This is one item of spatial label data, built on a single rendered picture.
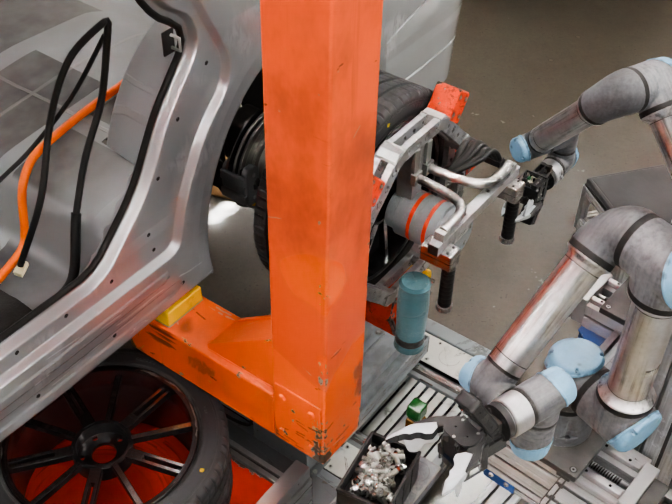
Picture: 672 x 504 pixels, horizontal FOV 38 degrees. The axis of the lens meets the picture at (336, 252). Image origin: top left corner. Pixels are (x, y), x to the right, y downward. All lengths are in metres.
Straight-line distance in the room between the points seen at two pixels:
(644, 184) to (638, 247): 2.04
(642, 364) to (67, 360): 1.28
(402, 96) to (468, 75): 2.38
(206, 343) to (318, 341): 0.48
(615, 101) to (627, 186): 1.32
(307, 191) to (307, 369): 0.53
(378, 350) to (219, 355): 0.78
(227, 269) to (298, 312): 1.63
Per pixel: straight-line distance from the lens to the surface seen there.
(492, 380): 1.91
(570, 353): 2.14
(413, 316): 2.71
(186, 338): 2.62
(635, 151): 4.61
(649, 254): 1.80
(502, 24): 5.43
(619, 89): 2.52
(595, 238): 1.85
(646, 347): 1.93
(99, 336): 2.44
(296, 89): 1.81
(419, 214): 2.64
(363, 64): 1.82
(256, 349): 2.43
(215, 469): 2.57
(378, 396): 3.16
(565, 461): 2.25
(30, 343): 2.31
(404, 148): 2.49
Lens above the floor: 2.58
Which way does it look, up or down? 42 degrees down
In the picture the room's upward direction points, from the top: 1 degrees clockwise
